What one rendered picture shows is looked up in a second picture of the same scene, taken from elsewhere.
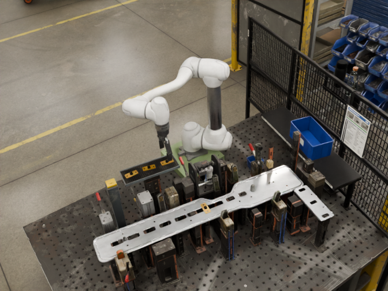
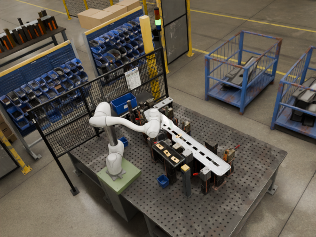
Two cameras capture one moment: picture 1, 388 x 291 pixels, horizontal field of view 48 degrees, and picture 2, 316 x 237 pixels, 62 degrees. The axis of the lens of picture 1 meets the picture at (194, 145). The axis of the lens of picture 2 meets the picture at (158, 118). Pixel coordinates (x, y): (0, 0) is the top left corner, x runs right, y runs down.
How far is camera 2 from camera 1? 3.16 m
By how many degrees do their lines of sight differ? 71
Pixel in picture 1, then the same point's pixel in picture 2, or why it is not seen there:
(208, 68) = (106, 108)
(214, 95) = not seen: hidden behind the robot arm
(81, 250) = (211, 210)
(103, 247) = (222, 168)
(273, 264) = not seen: hidden behind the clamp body
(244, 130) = (89, 156)
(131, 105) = (156, 126)
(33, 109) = not seen: outside the picture
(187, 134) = (118, 159)
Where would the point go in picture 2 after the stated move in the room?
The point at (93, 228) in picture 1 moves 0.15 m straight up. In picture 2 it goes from (193, 212) to (192, 204)
